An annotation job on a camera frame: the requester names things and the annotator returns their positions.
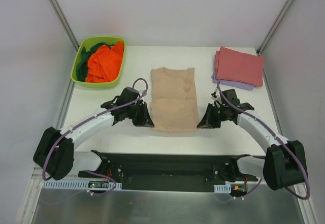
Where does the beige t shirt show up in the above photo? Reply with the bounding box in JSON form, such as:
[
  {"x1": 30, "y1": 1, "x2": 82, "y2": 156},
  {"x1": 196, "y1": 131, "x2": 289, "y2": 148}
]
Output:
[{"x1": 151, "y1": 67, "x2": 199, "y2": 133}]

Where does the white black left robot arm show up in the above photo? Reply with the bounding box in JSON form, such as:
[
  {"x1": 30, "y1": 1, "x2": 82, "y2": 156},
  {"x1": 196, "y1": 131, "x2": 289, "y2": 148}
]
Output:
[{"x1": 33, "y1": 87, "x2": 154, "y2": 180}]

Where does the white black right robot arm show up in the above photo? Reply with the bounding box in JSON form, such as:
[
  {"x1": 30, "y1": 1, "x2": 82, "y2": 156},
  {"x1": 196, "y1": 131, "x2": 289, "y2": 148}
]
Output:
[{"x1": 197, "y1": 89, "x2": 308, "y2": 190}]

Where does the folded purple t shirt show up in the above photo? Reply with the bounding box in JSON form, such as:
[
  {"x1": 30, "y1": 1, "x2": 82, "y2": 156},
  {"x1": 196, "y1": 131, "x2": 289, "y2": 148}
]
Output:
[{"x1": 211, "y1": 51, "x2": 255, "y2": 91}]

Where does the folded red t shirt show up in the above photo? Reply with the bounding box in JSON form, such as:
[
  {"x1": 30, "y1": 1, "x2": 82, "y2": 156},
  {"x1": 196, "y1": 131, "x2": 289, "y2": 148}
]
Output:
[{"x1": 215, "y1": 47, "x2": 265, "y2": 87}]

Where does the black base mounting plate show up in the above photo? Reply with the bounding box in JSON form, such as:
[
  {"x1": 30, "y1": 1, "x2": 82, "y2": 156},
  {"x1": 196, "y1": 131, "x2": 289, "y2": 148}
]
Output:
[{"x1": 78, "y1": 150, "x2": 257, "y2": 193}]

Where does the orange t shirt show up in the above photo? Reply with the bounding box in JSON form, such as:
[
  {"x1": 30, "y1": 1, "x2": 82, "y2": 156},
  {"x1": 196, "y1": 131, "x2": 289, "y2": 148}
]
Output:
[{"x1": 85, "y1": 41, "x2": 124, "y2": 83}]

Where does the dark green t shirt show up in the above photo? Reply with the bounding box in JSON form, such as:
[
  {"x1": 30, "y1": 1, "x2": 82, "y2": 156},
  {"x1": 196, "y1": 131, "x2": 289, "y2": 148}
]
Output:
[{"x1": 76, "y1": 42, "x2": 112, "y2": 82}]

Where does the green plastic basket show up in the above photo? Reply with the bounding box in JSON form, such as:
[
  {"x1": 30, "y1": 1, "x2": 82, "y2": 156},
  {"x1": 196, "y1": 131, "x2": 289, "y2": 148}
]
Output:
[{"x1": 71, "y1": 36, "x2": 126, "y2": 88}]

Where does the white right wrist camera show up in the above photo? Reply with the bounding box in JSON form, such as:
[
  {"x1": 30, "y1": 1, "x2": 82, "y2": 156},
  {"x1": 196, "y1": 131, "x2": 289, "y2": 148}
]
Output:
[{"x1": 211, "y1": 89, "x2": 219, "y2": 99}]

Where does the right white cable duct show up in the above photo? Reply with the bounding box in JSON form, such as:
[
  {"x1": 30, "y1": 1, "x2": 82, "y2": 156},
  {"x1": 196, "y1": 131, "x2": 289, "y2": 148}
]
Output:
[{"x1": 213, "y1": 184, "x2": 232, "y2": 194}]

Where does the white cable duct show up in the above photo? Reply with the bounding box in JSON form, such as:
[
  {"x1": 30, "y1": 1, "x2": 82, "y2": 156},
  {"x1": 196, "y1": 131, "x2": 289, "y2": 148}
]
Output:
[
  {"x1": 43, "y1": 180, "x2": 122, "y2": 191},
  {"x1": 213, "y1": 184, "x2": 232, "y2": 194}
]

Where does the left white cable duct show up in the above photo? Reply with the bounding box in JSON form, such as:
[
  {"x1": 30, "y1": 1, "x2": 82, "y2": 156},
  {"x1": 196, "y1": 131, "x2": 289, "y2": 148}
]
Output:
[{"x1": 43, "y1": 180, "x2": 122, "y2": 191}]

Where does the right aluminium corner post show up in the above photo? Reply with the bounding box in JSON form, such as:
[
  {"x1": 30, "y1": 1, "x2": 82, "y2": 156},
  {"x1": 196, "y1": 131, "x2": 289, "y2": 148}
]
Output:
[{"x1": 256, "y1": 0, "x2": 295, "y2": 56}]

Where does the aluminium corner post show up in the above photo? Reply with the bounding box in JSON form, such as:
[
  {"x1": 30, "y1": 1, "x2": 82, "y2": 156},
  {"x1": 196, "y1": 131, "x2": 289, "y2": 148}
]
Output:
[
  {"x1": 48, "y1": 0, "x2": 79, "y2": 51},
  {"x1": 256, "y1": 0, "x2": 295, "y2": 56}
]

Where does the left aluminium corner post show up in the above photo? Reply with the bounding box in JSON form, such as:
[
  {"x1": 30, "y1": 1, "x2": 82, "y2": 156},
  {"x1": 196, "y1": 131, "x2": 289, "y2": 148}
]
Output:
[{"x1": 48, "y1": 0, "x2": 79, "y2": 51}]

